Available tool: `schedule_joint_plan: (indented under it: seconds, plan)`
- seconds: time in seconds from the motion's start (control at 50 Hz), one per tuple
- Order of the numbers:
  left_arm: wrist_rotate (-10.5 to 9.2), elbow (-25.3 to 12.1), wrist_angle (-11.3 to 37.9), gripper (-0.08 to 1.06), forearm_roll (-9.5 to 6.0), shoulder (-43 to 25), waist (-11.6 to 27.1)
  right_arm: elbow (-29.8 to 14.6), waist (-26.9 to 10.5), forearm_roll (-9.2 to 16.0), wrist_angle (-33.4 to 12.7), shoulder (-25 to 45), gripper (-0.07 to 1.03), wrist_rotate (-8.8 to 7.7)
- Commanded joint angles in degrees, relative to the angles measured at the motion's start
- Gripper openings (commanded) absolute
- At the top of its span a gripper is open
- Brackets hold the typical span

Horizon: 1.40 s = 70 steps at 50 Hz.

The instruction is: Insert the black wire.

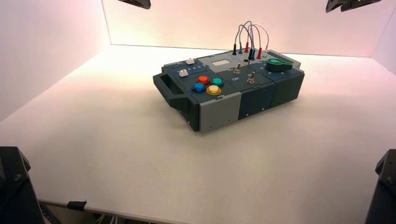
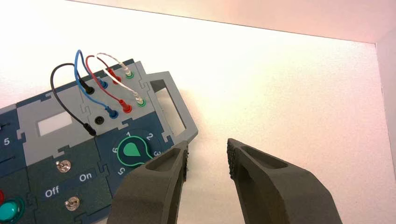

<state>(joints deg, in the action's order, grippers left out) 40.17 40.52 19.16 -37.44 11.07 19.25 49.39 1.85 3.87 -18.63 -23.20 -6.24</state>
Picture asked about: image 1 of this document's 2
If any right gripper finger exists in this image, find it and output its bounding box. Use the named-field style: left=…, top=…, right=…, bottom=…
left=325, top=0, right=343, bottom=13
left=340, top=0, right=382, bottom=12

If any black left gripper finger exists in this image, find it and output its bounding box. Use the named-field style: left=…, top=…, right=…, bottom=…
left=117, top=0, right=152, bottom=9

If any black jumper wire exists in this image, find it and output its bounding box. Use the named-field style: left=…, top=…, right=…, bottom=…
left=232, top=24, right=254, bottom=61

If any green rotary knob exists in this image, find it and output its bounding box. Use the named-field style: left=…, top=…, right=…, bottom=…
left=266, top=57, right=294, bottom=73

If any yellow round push button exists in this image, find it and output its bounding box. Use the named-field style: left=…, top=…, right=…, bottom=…
left=206, top=85, right=222, bottom=97

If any dark teal grey control box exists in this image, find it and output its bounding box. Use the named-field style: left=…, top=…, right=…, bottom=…
left=152, top=49, right=305, bottom=133

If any black table edge clamp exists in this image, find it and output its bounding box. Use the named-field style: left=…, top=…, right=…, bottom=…
left=67, top=201, right=87, bottom=212

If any red jumper wire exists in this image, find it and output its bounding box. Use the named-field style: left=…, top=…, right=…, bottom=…
left=244, top=24, right=262, bottom=60

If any blue jumper wire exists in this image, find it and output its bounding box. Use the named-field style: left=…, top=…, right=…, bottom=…
left=238, top=20, right=256, bottom=61

